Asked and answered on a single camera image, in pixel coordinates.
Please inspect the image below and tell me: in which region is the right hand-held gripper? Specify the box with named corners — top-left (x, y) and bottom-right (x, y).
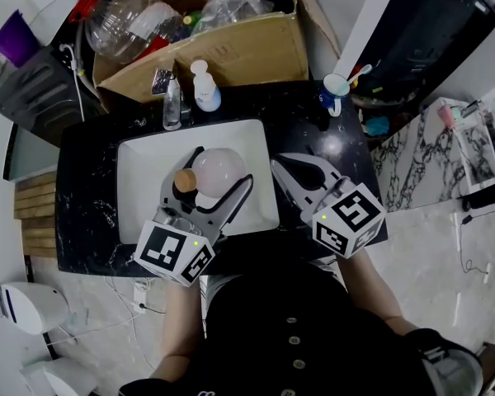
top-left (270, 151), bottom-right (388, 259)

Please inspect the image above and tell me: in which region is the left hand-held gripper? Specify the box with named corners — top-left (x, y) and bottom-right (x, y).
top-left (134, 145), bottom-right (255, 288)

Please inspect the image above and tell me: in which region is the round pink bottle cork cap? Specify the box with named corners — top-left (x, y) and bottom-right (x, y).
top-left (173, 147), bottom-right (249, 200)

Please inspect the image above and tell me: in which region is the person's left forearm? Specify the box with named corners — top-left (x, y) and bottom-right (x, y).
top-left (149, 279), bottom-right (208, 384)

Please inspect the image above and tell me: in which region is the person's right forearm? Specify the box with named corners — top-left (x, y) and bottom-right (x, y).
top-left (335, 247), bottom-right (420, 338)

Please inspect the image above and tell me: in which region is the white rectangular sink basin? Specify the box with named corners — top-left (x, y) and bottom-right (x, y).
top-left (115, 118), bottom-right (281, 246)

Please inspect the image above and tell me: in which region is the clear glass bottle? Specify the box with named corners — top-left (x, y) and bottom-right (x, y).
top-left (162, 76), bottom-right (184, 132)

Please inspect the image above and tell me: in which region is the white blue pump bottle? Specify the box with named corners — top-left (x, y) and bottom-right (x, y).
top-left (189, 59), bottom-right (223, 113)

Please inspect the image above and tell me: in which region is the black marble sink counter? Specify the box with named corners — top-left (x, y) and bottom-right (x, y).
top-left (54, 79), bottom-right (389, 279)

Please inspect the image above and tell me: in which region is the blue white mug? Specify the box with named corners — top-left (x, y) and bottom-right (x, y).
top-left (318, 73), bottom-right (351, 118)

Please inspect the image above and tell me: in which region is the teal cloth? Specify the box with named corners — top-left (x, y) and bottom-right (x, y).
top-left (364, 115), bottom-right (392, 137)

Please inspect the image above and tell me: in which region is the small patterned packet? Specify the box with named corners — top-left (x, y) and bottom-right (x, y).
top-left (151, 68), bottom-right (174, 97)

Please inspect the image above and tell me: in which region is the white veined marble ledge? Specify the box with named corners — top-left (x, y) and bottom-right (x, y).
top-left (370, 96), bottom-right (495, 215)

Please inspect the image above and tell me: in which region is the light blue toothbrush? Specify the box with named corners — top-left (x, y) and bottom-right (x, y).
top-left (345, 64), bottom-right (374, 87)

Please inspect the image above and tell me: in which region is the white power strip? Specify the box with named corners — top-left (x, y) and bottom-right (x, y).
top-left (130, 285), bottom-right (150, 315)

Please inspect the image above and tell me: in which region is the brown cardboard box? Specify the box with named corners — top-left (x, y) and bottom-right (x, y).
top-left (92, 0), bottom-right (342, 113)

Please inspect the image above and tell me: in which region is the person's black buttoned shirt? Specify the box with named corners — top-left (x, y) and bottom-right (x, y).
top-left (118, 257), bottom-right (486, 396)

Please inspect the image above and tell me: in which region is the pink small container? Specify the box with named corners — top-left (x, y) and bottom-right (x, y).
top-left (436, 104), bottom-right (458, 130)

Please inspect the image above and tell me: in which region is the wooden slat panel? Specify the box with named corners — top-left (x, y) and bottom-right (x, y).
top-left (13, 170), bottom-right (59, 260)

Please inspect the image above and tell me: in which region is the clear plastic dome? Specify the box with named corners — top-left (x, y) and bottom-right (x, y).
top-left (83, 0), bottom-right (183, 66)

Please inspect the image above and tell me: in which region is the black plastic appliance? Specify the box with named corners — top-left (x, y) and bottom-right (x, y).
top-left (0, 45), bottom-right (106, 149)

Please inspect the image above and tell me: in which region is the black cabinet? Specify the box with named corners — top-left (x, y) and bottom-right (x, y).
top-left (347, 0), bottom-right (495, 111)

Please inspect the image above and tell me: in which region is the purple bucket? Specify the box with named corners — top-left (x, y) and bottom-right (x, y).
top-left (0, 9), bottom-right (41, 68)

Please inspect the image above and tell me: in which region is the white cable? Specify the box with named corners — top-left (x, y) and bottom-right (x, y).
top-left (59, 42), bottom-right (87, 123)

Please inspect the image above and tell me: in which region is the black cable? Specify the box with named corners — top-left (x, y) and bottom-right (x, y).
top-left (456, 204), bottom-right (495, 276)

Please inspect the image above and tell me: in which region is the red clamp handle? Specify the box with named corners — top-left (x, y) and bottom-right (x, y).
top-left (67, 0), bottom-right (109, 25)

